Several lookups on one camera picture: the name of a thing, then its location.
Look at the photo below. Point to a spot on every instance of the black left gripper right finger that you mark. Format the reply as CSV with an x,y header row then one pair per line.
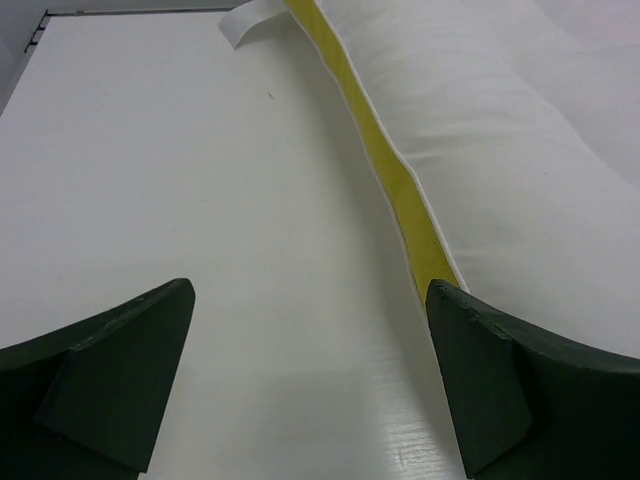
x,y
527,403

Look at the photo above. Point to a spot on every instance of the aluminium table frame rail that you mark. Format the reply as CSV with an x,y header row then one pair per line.
x,y
38,32

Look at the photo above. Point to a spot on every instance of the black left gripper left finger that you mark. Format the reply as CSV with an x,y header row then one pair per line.
x,y
87,401

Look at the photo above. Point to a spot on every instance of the white pillow with yellow band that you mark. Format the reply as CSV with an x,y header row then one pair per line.
x,y
508,147

